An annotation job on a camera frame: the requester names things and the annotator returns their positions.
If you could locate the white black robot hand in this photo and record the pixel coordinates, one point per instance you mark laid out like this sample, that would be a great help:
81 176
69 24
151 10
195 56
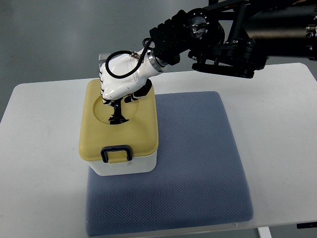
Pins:
128 72

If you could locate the yellow storage box lid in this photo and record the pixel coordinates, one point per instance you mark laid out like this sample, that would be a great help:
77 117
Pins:
139 132

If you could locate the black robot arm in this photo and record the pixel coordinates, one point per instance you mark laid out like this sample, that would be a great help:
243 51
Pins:
236 37

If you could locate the white storage box base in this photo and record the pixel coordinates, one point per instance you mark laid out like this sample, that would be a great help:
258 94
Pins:
119 165

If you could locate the upper metal floor plate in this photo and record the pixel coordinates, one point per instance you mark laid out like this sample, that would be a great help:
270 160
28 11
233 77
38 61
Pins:
103 56

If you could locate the blue grey cushion mat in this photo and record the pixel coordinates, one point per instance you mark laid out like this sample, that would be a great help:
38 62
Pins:
198 180

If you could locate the white table leg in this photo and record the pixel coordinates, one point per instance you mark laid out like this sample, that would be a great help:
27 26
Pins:
264 232

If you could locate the black table edge bracket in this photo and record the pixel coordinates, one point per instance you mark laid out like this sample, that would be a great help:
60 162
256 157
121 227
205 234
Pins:
307 225

